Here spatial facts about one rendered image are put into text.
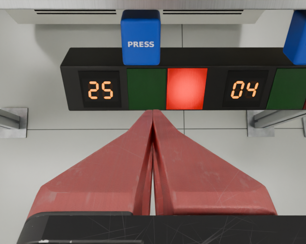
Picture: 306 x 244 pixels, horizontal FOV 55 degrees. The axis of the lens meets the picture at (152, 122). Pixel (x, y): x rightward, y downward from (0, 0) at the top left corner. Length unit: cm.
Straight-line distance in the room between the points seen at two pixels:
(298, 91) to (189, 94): 8
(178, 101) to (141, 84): 3
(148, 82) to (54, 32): 80
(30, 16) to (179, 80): 74
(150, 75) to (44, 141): 74
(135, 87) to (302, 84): 13
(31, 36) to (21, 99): 20
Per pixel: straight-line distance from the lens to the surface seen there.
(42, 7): 18
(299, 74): 24
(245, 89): 24
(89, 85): 23
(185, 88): 23
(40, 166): 93
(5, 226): 98
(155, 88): 22
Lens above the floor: 87
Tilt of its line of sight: 82 degrees down
